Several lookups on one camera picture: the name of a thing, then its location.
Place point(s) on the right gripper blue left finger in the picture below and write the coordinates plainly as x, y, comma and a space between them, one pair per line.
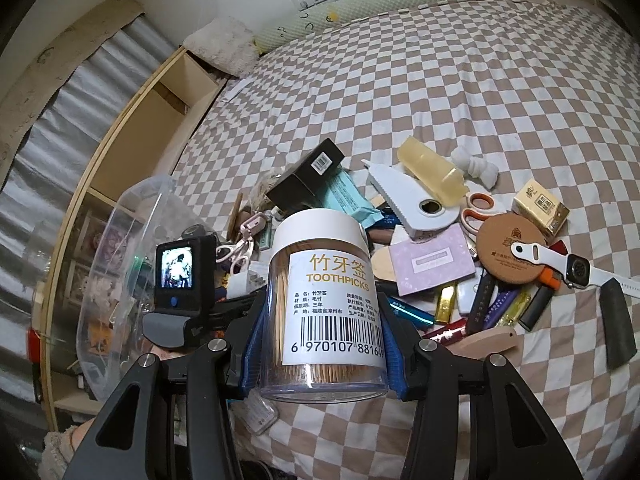
252, 354

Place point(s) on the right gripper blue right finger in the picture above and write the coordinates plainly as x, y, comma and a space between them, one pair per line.
399, 337

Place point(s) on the toothpick jar white lid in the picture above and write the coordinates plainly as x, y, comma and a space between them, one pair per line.
323, 336

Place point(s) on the clear small plastic case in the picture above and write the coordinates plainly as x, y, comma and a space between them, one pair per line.
256, 413

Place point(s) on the blue metallic pen tube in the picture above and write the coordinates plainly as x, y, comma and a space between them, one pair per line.
420, 319

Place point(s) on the pink scissors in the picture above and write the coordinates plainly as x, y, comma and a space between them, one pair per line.
237, 256

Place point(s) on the clear plastic storage bin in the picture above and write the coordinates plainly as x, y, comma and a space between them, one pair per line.
119, 288

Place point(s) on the purple card box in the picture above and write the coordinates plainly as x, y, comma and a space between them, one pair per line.
441, 259

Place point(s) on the round green wooden coaster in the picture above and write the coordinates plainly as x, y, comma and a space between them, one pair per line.
232, 228

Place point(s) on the white plastic scraper tool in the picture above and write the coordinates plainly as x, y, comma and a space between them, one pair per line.
418, 211

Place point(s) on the round cork coaster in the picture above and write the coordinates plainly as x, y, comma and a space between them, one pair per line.
493, 245

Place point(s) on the teal foil pouch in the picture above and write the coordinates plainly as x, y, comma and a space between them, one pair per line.
340, 193

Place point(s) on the black cardboard box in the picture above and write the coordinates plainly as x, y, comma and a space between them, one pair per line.
300, 185

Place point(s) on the yellow translucent plastic bottle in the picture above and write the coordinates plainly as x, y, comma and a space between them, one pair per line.
438, 175

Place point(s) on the white smart watch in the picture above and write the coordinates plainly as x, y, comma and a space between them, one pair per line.
576, 271

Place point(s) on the wooden bedside shelf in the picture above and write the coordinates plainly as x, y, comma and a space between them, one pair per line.
146, 138

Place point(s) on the white small figurine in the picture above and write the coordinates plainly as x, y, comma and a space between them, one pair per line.
475, 167

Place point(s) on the gold small box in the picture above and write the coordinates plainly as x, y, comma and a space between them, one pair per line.
540, 206

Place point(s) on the silver grey curtain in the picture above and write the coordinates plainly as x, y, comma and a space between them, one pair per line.
47, 169

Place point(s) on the grey sharpening stone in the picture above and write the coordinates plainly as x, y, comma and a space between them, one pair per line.
618, 332

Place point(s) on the white remote control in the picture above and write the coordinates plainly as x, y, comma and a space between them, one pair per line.
232, 92

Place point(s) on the white fluffy pillow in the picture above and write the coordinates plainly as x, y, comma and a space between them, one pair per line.
226, 44

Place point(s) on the brown paper valance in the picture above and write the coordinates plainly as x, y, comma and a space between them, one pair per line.
26, 99

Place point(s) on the checkered bed sheet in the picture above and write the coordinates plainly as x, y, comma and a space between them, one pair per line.
542, 91

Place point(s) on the green long bolster pillow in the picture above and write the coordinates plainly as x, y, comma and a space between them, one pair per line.
331, 14

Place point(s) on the black action camera screen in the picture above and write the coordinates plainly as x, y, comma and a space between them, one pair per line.
184, 276

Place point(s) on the wooden spatula handle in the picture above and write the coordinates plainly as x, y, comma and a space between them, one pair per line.
477, 346

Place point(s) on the orange handled scissors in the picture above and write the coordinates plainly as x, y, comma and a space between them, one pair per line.
479, 206

